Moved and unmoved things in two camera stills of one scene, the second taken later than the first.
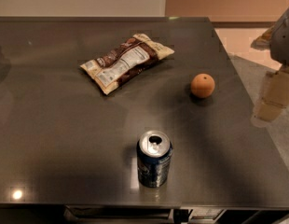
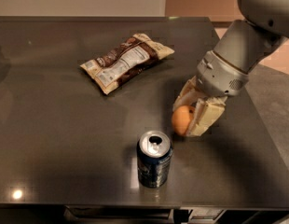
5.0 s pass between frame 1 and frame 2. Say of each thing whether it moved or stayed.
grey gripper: moved
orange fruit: moved
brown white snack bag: stayed
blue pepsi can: stayed
